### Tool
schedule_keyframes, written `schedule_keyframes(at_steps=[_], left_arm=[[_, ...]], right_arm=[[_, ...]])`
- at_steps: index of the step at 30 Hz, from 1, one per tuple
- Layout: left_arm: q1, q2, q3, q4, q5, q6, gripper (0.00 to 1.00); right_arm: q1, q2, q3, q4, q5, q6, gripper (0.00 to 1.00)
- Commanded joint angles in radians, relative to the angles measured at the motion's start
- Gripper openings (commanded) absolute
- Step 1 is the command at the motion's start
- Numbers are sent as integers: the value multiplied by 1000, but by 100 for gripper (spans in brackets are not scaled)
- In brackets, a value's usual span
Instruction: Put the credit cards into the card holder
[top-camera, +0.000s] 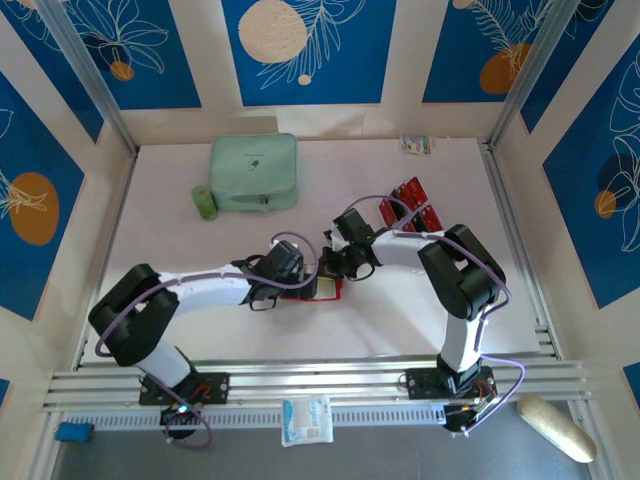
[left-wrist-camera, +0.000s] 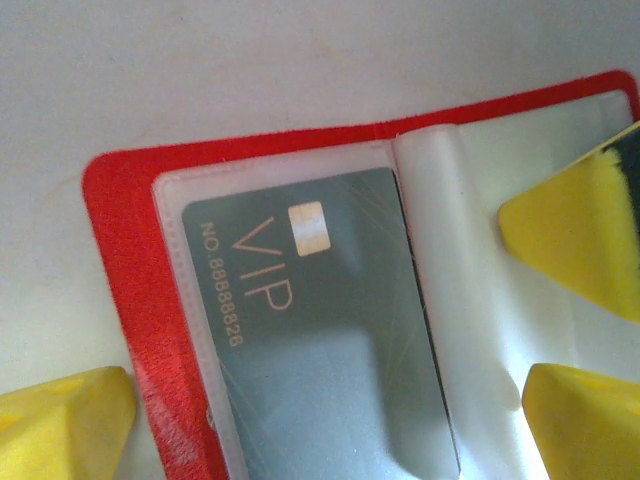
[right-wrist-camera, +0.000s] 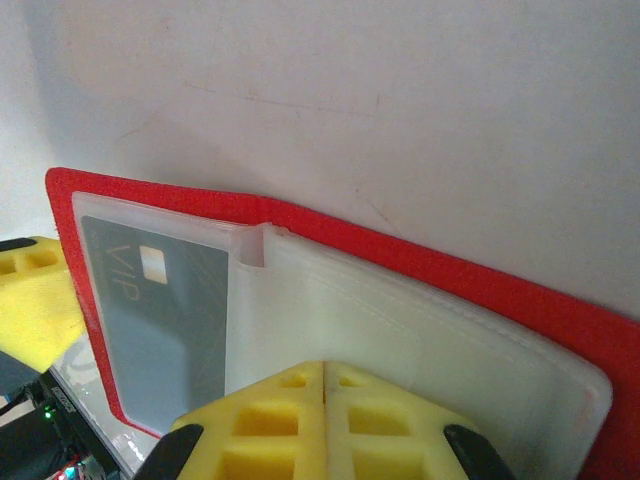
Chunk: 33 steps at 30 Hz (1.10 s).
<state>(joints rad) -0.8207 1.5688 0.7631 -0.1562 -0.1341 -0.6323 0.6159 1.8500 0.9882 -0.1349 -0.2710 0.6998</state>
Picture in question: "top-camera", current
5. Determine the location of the red card holder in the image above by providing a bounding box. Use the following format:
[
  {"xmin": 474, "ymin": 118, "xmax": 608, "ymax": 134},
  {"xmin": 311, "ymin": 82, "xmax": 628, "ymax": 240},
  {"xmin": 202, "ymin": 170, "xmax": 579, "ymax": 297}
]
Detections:
[{"xmin": 278, "ymin": 276, "xmax": 347, "ymax": 305}]

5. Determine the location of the red snack packet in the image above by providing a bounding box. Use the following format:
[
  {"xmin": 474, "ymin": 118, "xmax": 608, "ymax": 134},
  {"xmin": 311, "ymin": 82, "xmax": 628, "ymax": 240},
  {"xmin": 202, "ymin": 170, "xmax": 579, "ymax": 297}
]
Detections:
[{"xmin": 415, "ymin": 202, "xmax": 447, "ymax": 234}]

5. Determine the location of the green cylinder roll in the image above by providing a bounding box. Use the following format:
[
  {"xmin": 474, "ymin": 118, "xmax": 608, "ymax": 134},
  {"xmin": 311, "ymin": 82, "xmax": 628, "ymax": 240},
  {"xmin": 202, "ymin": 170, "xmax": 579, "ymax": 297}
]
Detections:
[{"xmin": 192, "ymin": 183, "xmax": 219, "ymax": 222}]

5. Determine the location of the mint green zip pouch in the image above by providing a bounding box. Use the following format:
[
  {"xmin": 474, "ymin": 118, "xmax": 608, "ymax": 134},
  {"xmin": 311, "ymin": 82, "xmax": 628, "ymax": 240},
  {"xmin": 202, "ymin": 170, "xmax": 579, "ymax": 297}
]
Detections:
[{"xmin": 208, "ymin": 132, "xmax": 301, "ymax": 214}]

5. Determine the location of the small printed paper packet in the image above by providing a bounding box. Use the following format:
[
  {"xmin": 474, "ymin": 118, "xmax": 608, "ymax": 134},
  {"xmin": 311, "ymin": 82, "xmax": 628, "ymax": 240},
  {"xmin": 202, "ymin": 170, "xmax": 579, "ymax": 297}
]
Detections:
[{"xmin": 399, "ymin": 133, "xmax": 435, "ymax": 156}]

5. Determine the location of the white blue wipes packet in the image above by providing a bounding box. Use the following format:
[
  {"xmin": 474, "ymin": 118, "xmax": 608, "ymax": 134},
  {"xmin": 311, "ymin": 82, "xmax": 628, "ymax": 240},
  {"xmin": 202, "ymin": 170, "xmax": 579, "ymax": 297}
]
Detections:
[{"xmin": 280, "ymin": 394, "xmax": 335, "ymax": 448}]

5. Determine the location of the black base controller box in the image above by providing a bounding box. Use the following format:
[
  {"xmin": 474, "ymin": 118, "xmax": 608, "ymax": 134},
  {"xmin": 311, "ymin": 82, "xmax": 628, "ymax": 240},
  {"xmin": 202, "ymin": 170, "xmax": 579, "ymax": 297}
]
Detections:
[
  {"xmin": 442, "ymin": 401, "xmax": 484, "ymax": 435},
  {"xmin": 158, "ymin": 402, "xmax": 202, "ymax": 427}
]

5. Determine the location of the blue plastic block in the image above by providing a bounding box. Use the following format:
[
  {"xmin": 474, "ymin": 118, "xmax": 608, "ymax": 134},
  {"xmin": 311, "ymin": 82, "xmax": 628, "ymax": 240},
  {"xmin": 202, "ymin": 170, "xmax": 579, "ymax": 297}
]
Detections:
[{"xmin": 54, "ymin": 422, "xmax": 95, "ymax": 444}]

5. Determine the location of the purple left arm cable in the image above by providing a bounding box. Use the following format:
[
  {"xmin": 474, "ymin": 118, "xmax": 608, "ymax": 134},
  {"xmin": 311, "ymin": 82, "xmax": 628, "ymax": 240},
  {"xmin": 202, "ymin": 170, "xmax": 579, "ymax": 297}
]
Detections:
[{"xmin": 94, "ymin": 230, "xmax": 321, "ymax": 454}]

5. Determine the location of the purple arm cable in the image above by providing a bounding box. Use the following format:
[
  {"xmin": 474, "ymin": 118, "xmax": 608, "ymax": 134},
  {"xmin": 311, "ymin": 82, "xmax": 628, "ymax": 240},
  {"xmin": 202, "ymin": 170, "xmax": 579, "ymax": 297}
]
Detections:
[
  {"xmin": 343, "ymin": 195, "xmax": 528, "ymax": 435},
  {"xmin": 94, "ymin": 230, "xmax": 321, "ymax": 454}
]

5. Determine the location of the long aluminium mounting rail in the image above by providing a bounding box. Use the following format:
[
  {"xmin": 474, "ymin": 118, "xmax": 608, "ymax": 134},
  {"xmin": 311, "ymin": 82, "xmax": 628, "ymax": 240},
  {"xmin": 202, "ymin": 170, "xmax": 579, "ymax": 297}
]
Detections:
[{"xmin": 42, "ymin": 353, "xmax": 587, "ymax": 412}]

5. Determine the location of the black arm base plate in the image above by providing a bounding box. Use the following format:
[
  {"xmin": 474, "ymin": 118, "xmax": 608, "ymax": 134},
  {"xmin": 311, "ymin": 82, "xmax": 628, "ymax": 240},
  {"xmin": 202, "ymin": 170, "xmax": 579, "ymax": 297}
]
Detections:
[
  {"xmin": 138, "ymin": 370, "xmax": 232, "ymax": 407},
  {"xmin": 403, "ymin": 365, "xmax": 497, "ymax": 402}
]

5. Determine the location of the grey slotted cable duct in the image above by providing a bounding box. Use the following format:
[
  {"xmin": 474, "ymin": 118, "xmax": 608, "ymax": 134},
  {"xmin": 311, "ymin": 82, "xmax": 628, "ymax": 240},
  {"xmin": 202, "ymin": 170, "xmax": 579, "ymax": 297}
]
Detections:
[{"xmin": 62, "ymin": 402, "xmax": 450, "ymax": 432}]

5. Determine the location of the aluminium side rail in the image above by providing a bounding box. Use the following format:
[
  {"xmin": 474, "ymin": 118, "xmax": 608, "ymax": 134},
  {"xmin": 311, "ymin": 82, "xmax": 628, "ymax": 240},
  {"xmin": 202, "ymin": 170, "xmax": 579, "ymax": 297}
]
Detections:
[
  {"xmin": 102, "ymin": 149, "xmax": 140, "ymax": 274},
  {"xmin": 482, "ymin": 142, "xmax": 561, "ymax": 359}
]

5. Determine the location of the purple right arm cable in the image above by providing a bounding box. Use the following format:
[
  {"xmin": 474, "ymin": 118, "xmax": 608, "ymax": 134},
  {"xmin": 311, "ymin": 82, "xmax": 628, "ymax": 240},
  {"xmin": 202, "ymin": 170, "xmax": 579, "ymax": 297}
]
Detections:
[{"xmin": 343, "ymin": 195, "xmax": 528, "ymax": 435}]

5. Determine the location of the aluminium frame post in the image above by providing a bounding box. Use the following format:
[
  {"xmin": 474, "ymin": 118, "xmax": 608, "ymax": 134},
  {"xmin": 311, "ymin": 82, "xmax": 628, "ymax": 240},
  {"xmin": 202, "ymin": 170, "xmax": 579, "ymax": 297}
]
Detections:
[
  {"xmin": 34, "ymin": 0, "xmax": 140, "ymax": 156},
  {"xmin": 487, "ymin": 0, "xmax": 589, "ymax": 151}
]

